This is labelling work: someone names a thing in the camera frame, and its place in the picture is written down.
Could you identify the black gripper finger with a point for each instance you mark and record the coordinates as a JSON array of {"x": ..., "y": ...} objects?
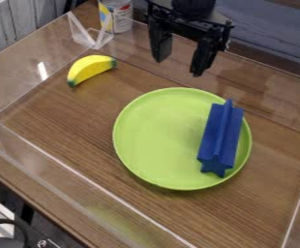
[
  {"x": 160, "y": 39},
  {"x": 204, "y": 56}
]

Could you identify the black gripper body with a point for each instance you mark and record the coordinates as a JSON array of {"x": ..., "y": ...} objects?
[{"x": 197, "y": 16}]

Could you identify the yellow toy banana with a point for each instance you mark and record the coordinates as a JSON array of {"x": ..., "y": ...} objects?
[{"x": 86, "y": 67}]

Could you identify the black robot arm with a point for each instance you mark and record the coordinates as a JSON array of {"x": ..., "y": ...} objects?
[{"x": 193, "y": 20}]

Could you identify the green round plate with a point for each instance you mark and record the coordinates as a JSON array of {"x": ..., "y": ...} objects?
[{"x": 156, "y": 137}]

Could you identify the white yellow can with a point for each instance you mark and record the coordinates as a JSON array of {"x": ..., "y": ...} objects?
[{"x": 116, "y": 14}]

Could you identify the blue star-shaped block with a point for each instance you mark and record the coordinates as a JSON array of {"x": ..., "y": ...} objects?
[{"x": 216, "y": 153}]

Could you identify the clear acrylic enclosure wall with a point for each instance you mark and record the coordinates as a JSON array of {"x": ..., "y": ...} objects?
[{"x": 57, "y": 159}]

